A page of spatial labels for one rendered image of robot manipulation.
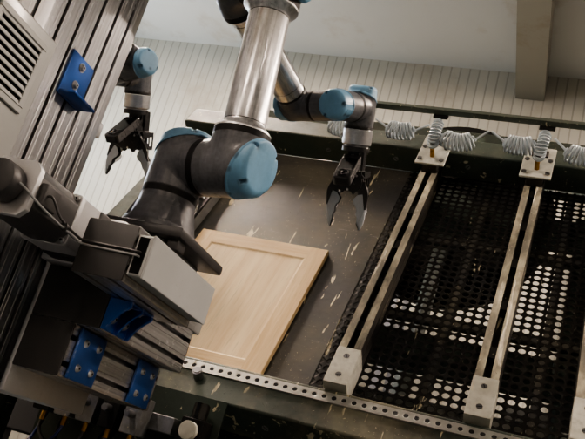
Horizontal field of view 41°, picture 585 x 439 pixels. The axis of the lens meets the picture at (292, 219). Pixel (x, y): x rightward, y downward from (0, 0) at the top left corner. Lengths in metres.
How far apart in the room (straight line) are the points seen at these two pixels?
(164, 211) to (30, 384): 0.40
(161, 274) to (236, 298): 1.08
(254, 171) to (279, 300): 0.84
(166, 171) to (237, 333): 0.75
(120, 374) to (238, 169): 0.44
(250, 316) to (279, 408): 0.38
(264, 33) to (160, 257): 0.57
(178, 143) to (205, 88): 4.94
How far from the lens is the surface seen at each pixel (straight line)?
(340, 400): 1.93
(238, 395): 1.98
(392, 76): 6.14
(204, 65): 6.64
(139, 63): 2.10
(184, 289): 1.30
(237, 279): 2.36
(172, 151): 1.57
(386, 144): 2.80
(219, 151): 1.50
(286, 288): 2.30
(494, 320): 2.12
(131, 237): 1.20
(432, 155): 2.70
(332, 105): 1.88
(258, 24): 1.60
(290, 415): 1.92
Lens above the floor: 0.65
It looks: 19 degrees up
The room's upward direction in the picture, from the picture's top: 16 degrees clockwise
